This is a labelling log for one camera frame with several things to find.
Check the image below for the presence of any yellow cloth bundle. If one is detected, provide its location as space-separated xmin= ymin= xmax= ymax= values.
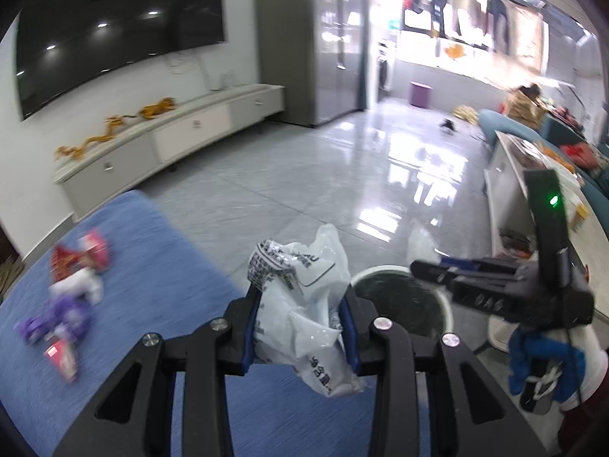
xmin=503 ymin=84 xmax=549 ymax=127

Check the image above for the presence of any white trash can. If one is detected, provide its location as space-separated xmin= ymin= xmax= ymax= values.
xmin=349 ymin=265 xmax=455 ymax=344

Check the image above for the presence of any white wrapper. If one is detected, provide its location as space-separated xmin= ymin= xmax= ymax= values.
xmin=48 ymin=267 xmax=105 ymax=306

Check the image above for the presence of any yellow rope bundle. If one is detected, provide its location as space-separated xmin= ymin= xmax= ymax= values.
xmin=452 ymin=104 xmax=479 ymax=125

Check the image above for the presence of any white printed plastic bag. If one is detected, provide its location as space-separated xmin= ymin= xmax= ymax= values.
xmin=246 ymin=224 xmax=369 ymax=398

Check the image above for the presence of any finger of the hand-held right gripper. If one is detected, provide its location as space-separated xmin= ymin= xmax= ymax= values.
xmin=410 ymin=256 xmax=521 ymax=287
xmin=448 ymin=275 xmax=520 ymax=319

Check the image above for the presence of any blue towel blanket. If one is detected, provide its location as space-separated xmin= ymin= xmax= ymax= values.
xmin=0 ymin=189 xmax=379 ymax=457

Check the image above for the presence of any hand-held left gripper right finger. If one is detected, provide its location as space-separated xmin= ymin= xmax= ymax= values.
xmin=339 ymin=286 xmax=548 ymax=457

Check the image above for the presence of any long grey TV cabinet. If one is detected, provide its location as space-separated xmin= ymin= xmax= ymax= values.
xmin=52 ymin=83 xmax=286 ymax=222

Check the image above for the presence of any wall-mounted black television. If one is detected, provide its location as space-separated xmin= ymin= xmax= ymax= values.
xmin=14 ymin=0 xmax=226 ymax=123

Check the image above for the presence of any golden tiger figurine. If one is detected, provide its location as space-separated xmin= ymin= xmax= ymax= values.
xmin=138 ymin=97 xmax=178 ymax=121

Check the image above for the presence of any person's right hand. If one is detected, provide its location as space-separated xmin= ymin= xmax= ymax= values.
xmin=507 ymin=328 xmax=587 ymax=412

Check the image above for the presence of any teal sofa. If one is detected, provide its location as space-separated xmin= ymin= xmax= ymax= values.
xmin=478 ymin=108 xmax=609 ymax=192

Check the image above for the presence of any red snack wrapper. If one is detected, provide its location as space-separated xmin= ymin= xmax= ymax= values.
xmin=50 ymin=227 xmax=113 ymax=283

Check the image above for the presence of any washing machine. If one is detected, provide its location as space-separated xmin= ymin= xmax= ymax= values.
xmin=378 ymin=51 xmax=397 ymax=92

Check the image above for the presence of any small pink wrapper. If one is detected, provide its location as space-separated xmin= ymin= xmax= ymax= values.
xmin=43 ymin=337 xmax=80 ymax=384

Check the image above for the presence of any white coffee table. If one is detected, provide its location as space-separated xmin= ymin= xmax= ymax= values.
xmin=482 ymin=130 xmax=609 ymax=296

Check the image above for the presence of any golden dragon figurine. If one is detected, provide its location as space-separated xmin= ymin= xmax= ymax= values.
xmin=54 ymin=114 xmax=140 ymax=161

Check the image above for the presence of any row of hanging clothes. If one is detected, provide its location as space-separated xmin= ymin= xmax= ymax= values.
xmin=402 ymin=0 xmax=520 ymax=56

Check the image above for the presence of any purple stool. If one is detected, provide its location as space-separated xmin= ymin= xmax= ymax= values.
xmin=410 ymin=81 xmax=433 ymax=108

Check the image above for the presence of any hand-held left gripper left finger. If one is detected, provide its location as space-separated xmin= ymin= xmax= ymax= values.
xmin=52 ymin=288 xmax=263 ymax=457

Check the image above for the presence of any purple snack wrapper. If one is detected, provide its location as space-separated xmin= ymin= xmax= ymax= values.
xmin=14 ymin=292 xmax=94 ymax=344

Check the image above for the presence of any television cable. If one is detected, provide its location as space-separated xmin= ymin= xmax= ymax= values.
xmin=166 ymin=51 xmax=211 ymax=89

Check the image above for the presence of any grey double-door refrigerator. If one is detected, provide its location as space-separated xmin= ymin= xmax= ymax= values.
xmin=254 ymin=0 xmax=369 ymax=129

